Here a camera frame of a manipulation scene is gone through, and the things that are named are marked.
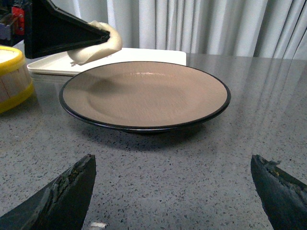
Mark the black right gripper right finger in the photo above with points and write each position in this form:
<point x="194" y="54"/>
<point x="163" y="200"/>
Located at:
<point x="283" y="197"/>

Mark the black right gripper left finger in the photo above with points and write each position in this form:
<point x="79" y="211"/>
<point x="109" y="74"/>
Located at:
<point x="61" y="205"/>

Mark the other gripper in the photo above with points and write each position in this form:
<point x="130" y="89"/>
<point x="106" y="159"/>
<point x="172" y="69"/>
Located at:
<point x="45" y="28"/>

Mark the white steamed bun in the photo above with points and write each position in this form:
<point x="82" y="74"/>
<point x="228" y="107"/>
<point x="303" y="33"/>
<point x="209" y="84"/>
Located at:
<point x="85" y="55"/>

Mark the tan plate with black rim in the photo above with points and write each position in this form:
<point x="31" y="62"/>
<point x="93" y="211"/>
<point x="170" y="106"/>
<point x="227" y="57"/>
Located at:
<point x="144" y="97"/>

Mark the cream rectangular tray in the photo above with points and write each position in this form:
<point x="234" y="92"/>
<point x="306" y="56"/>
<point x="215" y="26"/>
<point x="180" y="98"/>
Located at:
<point x="62" y="64"/>

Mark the yellow rimmed bamboo steamer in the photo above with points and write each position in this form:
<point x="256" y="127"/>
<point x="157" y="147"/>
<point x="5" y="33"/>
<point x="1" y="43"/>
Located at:
<point x="16" y="85"/>

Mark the grey pleated curtain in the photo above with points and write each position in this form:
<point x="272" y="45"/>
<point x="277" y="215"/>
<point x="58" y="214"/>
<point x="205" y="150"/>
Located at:
<point x="248" y="28"/>

